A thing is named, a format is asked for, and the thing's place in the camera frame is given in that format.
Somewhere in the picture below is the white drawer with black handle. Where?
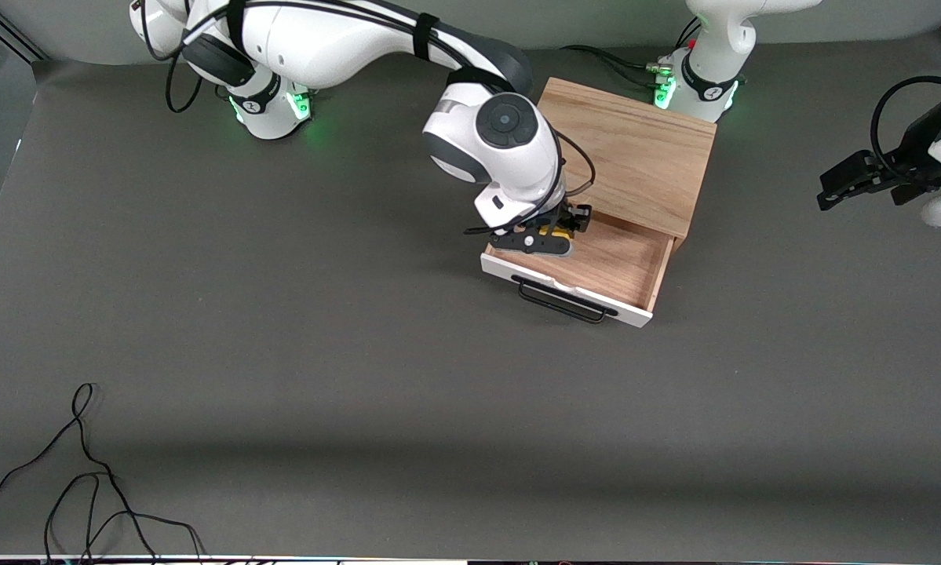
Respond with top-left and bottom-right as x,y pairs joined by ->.
480,208 -> 676,329

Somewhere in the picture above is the wooden drawer cabinet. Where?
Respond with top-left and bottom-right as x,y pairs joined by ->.
537,76 -> 718,253

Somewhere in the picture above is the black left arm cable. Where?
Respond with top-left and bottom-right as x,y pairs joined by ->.
870,75 -> 941,186

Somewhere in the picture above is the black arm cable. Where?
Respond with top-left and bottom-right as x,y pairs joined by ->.
144,0 -> 597,237
870,75 -> 941,186

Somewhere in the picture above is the black left base cable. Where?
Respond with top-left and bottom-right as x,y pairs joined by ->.
561,44 -> 673,87

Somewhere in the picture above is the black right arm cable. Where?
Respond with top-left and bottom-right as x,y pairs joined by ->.
144,0 -> 597,237

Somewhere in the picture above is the short black loose cable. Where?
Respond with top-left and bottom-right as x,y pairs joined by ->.
43,472 -> 206,563

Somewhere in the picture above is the long black loose cable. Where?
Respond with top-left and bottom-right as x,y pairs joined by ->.
0,382 -> 161,563

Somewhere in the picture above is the black frame rail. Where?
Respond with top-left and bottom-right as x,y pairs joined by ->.
0,0 -> 51,64

